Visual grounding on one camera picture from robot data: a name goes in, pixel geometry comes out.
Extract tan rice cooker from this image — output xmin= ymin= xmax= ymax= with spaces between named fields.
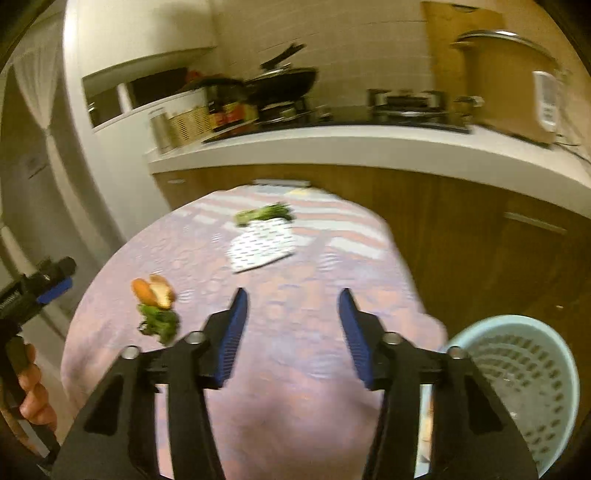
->
xmin=450 ymin=30 xmax=571 ymax=146

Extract black glass gas stove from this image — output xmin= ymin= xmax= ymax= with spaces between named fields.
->
xmin=201 ymin=88 xmax=474 ymax=144

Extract black wok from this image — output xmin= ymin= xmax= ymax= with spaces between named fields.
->
xmin=245 ymin=44 xmax=319 ymax=104

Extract white kitchen countertop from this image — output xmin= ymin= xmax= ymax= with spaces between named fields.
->
xmin=148 ymin=124 xmax=591 ymax=204

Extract floral printed tablecloth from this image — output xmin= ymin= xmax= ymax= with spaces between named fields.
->
xmin=60 ymin=185 xmax=448 ymax=480

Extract white curtain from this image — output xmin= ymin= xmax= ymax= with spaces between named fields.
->
xmin=11 ymin=46 xmax=70 ymax=195

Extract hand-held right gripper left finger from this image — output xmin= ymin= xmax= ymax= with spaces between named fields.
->
xmin=51 ymin=287 xmax=250 ymax=480

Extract dark green leaf scraps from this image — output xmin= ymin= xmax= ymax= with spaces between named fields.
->
xmin=137 ymin=302 xmax=180 ymax=346

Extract steel thermos cup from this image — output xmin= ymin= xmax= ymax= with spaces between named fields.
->
xmin=148 ymin=108 xmax=175 ymax=155

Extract dark sauce bottle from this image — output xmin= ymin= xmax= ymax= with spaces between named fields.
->
xmin=205 ymin=95 xmax=227 ymax=132

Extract wooden cutting board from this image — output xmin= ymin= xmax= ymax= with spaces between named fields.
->
xmin=421 ymin=0 xmax=506 ymax=93

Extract light blue perforated basket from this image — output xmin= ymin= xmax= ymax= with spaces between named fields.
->
xmin=416 ymin=315 xmax=580 ymax=480

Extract yellow slotted utensil basket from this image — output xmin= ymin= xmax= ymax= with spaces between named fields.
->
xmin=168 ymin=105 xmax=213 ymax=146

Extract person's left hand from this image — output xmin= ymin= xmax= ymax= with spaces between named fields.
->
xmin=16 ymin=344 xmax=58 ymax=432

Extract green vegetable stalks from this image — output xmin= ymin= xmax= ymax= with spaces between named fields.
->
xmin=235 ymin=202 xmax=295 ymax=228

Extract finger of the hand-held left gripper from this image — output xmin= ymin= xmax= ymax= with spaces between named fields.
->
xmin=36 ymin=277 xmax=75 ymax=306
xmin=39 ymin=256 xmax=78 ymax=279

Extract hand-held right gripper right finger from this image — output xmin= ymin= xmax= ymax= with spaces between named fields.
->
xmin=338 ymin=287 xmax=540 ymax=480

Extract tan food scrap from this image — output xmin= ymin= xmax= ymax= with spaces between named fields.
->
xmin=148 ymin=274 xmax=176 ymax=309

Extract black power cable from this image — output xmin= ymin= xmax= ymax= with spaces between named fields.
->
xmin=554 ymin=134 xmax=591 ymax=163

